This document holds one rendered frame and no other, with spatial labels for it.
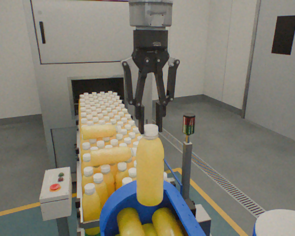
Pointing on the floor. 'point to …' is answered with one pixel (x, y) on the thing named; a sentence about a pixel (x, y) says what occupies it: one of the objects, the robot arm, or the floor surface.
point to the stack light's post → (186, 168)
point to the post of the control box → (63, 226)
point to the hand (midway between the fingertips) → (150, 118)
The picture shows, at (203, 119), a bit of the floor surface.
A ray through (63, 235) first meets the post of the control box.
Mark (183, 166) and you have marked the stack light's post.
